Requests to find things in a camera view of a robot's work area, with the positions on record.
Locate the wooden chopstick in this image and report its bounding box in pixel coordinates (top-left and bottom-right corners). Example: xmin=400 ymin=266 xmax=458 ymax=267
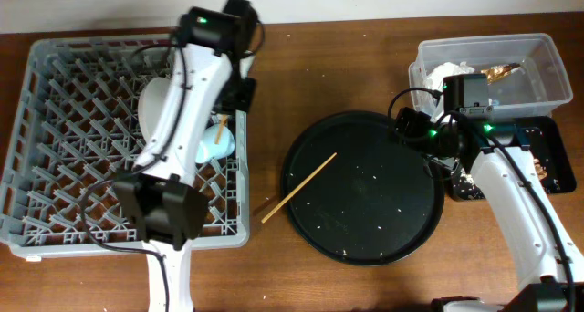
xmin=261 ymin=152 xmax=338 ymax=224
xmin=214 ymin=114 xmax=228 ymax=144

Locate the food scraps and rice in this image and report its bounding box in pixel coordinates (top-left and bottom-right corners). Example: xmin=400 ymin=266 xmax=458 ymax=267
xmin=450 ymin=158 xmax=562 ymax=201

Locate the white napkin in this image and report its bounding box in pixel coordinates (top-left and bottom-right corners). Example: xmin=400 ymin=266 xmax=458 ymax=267
xmin=423 ymin=61 xmax=475 ymax=92

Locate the blue cup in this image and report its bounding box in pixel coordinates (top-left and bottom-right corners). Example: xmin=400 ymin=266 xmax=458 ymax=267
xmin=195 ymin=124 xmax=235 ymax=164

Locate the brown snack wrapper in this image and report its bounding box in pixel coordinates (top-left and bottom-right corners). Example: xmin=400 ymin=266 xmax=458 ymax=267
xmin=481 ymin=63 xmax=521 ymax=84

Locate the grey round plate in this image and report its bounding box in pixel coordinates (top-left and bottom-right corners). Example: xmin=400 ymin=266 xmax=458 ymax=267
xmin=138 ymin=78 xmax=171 ymax=141

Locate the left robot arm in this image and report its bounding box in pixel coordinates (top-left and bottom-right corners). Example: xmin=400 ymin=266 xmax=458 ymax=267
xmin=113 ymin=0 xmax=260 ymax=311

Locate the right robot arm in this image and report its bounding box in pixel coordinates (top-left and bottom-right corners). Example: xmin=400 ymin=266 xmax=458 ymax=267
xmin=388 ymin=73 xmax=583 ymax=311

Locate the grey plastic dishwasher rack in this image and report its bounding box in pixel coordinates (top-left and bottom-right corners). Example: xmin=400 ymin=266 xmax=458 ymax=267
xmin=0 ymin=31 xmax=251 ymax=259

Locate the round black serving tray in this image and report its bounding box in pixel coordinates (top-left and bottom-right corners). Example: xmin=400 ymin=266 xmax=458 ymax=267
xmin=280 ymin=111 xmax=445 ymax=265

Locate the black rectangular tray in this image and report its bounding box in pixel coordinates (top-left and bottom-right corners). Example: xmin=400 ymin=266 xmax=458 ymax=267
xmin=446 ymin=116 xmax=577 ymax=196

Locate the clear plastic bin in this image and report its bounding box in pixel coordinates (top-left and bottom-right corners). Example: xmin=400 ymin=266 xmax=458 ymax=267
xmin=409 ymin=33 xmax=573 ymax=119

